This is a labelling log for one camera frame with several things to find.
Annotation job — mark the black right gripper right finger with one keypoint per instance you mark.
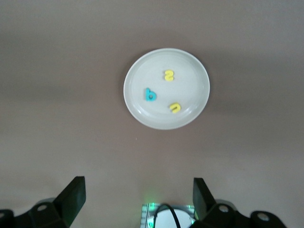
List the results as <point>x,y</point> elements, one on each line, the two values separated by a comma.
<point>204,202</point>

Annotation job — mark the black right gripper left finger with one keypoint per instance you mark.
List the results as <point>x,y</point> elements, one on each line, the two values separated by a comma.
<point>69,202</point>

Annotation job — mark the yellow foam letter u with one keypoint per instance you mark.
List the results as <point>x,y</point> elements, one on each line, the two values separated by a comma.
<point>175,108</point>

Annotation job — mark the teal foam letter b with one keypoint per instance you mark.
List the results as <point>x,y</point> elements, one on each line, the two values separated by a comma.
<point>150,95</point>

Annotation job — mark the yellow foam letter s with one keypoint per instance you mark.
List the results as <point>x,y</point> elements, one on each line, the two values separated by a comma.
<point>169,75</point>

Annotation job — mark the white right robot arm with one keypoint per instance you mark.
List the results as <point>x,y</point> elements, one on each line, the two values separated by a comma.
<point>184,219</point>

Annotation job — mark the brown table cover sheet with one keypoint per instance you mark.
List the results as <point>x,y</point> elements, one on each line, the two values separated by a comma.
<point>71,118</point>

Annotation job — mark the beige round plate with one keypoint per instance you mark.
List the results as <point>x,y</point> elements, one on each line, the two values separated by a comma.
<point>187,95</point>

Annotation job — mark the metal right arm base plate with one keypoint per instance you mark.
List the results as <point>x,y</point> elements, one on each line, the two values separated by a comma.
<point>146,213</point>

